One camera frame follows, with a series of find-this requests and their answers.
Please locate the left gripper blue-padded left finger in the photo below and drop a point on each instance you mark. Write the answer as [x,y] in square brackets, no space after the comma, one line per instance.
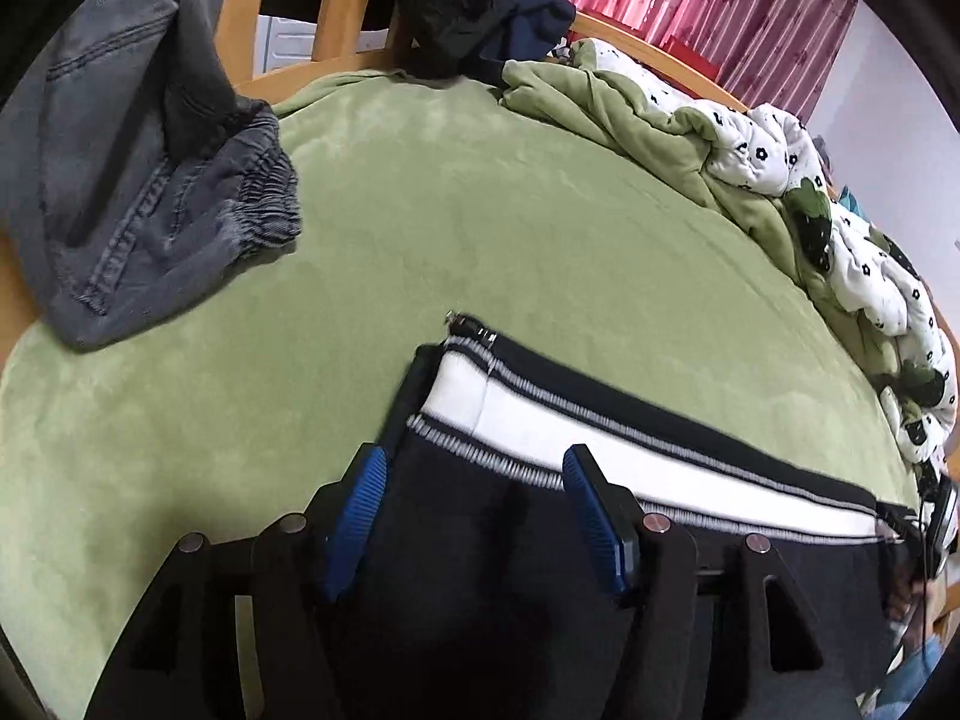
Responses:
[300,566]

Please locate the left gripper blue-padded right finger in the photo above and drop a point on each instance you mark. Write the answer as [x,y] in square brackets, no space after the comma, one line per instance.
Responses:
[648,566]

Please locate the black pants with white stripe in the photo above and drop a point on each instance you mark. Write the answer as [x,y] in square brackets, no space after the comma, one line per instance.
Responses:
[523,541]

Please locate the person's right hand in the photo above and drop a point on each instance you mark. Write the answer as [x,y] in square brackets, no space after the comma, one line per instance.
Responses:
[911,615]

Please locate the person's blue jeans leg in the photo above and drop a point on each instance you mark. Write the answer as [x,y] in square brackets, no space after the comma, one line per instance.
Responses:
[904,683]

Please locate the white floral green-lined quilt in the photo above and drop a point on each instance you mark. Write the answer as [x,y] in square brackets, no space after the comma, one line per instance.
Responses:
[761,170]

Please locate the green fleece bed sheet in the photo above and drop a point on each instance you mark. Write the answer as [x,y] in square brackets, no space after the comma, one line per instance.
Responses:
[415,200]

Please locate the grey denim jeans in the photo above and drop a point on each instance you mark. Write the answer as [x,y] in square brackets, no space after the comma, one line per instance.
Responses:
[135,180]

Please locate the red patterned curtain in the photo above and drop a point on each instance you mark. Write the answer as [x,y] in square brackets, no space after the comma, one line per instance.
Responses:
[697,7]

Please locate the black and navy clothes pile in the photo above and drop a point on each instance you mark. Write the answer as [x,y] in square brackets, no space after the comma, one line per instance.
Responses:
[477,38]

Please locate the wooden bed frame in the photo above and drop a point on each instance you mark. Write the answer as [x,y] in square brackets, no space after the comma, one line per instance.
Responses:
[269,48]

